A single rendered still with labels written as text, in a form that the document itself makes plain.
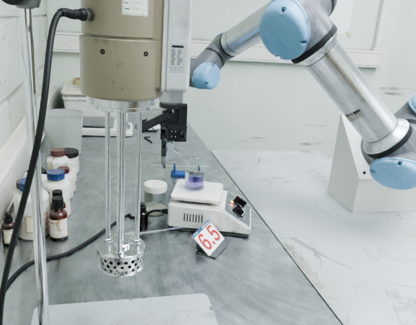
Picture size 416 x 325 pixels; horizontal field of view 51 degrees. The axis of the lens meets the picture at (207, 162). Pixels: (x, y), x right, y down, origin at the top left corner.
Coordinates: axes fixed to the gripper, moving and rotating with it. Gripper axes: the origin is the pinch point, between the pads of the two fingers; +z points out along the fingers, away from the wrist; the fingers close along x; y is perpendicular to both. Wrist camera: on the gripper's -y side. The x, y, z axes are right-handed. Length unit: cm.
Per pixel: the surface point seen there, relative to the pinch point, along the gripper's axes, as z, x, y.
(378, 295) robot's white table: 4, -65, 42
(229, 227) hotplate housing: 1.2, -41.9, 15.8
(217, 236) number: 2.4, -44.5, 12.6
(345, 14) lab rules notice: -52, 121, 103
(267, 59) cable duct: -26, 111, 58
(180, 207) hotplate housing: -2.8, -39.5, 4.3
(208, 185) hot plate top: -5.0, -30.9, 11.6
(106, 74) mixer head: -38, -82, -7
